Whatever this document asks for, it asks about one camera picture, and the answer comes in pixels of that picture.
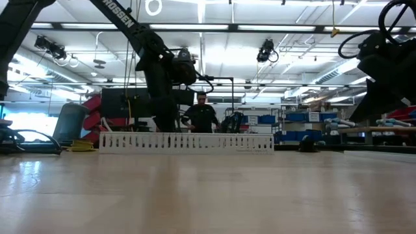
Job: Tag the blue storage bin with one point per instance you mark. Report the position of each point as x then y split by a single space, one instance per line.
244 119
316 133
329 117
296 117
287 136
267 119

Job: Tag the grey foam roll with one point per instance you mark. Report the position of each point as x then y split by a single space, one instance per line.
344 123
393 122

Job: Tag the black monitor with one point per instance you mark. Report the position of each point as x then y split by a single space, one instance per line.
110 104

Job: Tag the black ceiling-mounted device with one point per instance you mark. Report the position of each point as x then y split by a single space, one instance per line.
48 47

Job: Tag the black overhead camera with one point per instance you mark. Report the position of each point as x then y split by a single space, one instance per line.
266 48

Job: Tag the black bench robot arm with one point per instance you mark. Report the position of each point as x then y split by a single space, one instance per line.
232 122

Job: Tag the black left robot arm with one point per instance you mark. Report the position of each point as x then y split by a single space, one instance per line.
120 16

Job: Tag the person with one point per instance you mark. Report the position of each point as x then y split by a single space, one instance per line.
201 117

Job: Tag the black aluminium frame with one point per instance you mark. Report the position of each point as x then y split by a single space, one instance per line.
341 148

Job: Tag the red zigzag panel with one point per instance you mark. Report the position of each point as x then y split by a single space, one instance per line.
92 122

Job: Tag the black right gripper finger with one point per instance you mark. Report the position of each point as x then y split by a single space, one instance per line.
377 100

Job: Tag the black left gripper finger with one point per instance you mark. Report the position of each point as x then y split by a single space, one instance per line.
183 97
164 113

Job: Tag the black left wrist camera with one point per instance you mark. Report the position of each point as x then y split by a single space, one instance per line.
185 70

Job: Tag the tall black station frame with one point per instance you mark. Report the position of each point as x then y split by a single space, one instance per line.
232 94

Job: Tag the red storage bin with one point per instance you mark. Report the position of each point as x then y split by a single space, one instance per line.
406 113

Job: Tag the wooden workbench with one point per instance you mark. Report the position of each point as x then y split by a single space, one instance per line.
390 129

